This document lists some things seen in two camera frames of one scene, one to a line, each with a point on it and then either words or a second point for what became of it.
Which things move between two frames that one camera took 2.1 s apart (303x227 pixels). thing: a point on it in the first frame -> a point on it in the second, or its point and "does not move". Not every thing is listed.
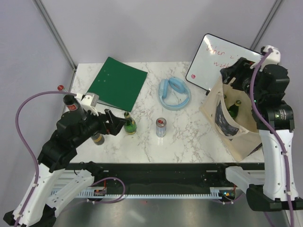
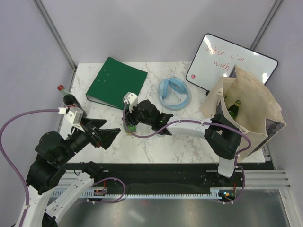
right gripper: (242, 66) -> (129, 119)
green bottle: (233, 110) does not move
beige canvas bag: (241, 135) does not move
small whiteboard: (213, 55) does not move
